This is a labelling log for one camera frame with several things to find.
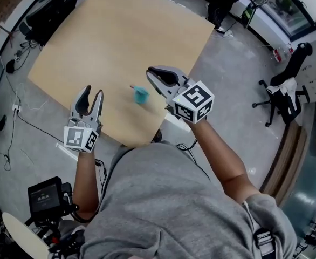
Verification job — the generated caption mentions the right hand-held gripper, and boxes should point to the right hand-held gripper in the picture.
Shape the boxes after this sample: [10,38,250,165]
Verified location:
[146,65,215,124]

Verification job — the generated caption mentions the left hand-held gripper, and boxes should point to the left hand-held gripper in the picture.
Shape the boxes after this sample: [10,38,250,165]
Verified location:
[63,85,104,153]

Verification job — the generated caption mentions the teal spray bottle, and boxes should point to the teal spray bottle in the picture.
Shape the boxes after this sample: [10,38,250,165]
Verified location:
[133,90,150,105]

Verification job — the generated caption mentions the person's right forearm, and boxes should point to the person's right forearm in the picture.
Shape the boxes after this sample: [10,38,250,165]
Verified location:
[190,119,261,206]

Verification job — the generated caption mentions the person's left forearm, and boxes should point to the person's left forearm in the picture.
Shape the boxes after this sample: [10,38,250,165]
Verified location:
[73,151,99,221]

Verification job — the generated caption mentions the light wooden table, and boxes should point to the light wooden table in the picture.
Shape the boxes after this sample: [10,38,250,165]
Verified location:
[28,0,215,148]

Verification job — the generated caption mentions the small black monitor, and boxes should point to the small black monitor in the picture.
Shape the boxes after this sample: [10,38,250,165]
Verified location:
[28,176,64,221]

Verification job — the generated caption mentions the wooden coat stand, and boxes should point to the wooden coat stand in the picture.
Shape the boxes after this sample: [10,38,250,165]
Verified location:
[0,15,18,48]

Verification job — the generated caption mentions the white cloth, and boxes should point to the white cloth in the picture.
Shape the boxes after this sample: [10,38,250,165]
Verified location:
[266,78,298,96]

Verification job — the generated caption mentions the red white jug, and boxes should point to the red white jug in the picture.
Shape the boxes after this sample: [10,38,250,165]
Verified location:
[272,43,293,63]

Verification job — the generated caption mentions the black office chair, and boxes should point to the black office chair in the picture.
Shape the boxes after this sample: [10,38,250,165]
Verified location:
[251,42,313,128]

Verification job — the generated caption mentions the person's gray shirt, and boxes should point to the person's gray shirt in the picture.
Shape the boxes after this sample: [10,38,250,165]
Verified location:
[79,141,298,259]

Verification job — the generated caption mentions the round beige table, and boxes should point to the round beige table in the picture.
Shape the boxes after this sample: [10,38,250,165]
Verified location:
[2,212,51,259]

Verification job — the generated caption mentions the wooden bench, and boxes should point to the wooden bench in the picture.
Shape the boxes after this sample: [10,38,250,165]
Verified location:
[259,122,308,207]

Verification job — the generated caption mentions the gray lockers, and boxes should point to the gray lockers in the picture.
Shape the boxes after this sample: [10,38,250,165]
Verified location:
[295,55,316,102]

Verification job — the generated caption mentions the black floor cable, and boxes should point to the black floor cable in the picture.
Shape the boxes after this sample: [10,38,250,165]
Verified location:
[13,109,67,137]

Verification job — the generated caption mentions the black monitor cable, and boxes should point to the black monitor cable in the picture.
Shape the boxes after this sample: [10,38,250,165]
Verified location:
[94,158,113,215]

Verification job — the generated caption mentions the black camera mount rig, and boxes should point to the black camera mount rig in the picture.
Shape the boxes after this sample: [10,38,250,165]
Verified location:
[25,182,86,259]

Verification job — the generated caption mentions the white black harness strap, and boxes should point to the white black harness strap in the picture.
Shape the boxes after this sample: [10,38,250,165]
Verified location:
[252,227,276,258]

